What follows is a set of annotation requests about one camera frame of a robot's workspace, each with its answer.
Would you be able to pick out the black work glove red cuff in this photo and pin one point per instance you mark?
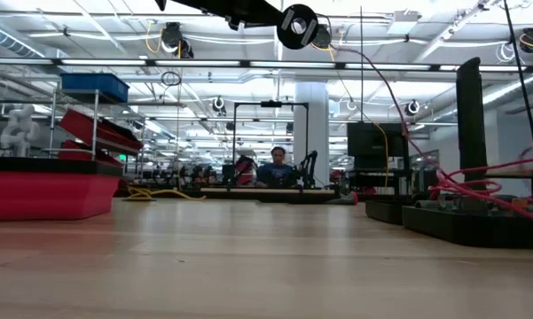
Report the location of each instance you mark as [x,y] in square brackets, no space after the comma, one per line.
[348,199]

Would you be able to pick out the black gantry frame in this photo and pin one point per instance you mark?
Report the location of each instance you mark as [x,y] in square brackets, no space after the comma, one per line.
[270,104]

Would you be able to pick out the red tilted shelf bin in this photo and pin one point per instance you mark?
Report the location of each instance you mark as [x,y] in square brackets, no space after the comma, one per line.
[97,130]
[77,153]

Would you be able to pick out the black monitor box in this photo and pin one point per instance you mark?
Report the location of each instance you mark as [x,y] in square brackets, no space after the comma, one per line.
[377,144]

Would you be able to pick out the black aluminium table frame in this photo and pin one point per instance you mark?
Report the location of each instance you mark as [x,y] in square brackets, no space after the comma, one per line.
[270,198]

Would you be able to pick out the metal shelf rack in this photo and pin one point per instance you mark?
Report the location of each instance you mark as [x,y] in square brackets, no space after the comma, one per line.
[95,124]

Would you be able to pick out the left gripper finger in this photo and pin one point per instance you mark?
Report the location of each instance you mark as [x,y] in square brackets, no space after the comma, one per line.
[244,10]

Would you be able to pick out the red collapsible container black rim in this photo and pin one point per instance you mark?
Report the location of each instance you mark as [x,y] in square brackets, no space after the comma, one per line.
[49,195]

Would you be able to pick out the person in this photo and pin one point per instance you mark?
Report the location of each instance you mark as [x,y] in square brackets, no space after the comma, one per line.
[276,173]

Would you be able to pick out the black screwdriver bit case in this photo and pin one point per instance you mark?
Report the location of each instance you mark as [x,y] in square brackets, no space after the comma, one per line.
[470,230]

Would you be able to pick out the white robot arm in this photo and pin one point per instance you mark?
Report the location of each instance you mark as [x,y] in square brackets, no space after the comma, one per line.
[20,130]

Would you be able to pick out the white round column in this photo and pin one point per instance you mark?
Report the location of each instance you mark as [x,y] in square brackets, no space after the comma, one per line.
[311,124]

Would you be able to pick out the black rounded upright post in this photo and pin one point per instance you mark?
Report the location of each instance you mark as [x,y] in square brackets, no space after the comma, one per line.
[471,119]

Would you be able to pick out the wooden side table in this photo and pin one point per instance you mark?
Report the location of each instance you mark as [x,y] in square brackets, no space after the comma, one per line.
[521,170]

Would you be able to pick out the blue plastic bin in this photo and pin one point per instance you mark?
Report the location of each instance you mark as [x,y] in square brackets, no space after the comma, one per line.
[95,86]

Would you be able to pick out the black background robot arm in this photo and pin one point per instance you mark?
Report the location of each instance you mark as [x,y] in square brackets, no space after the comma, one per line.
[309,168]

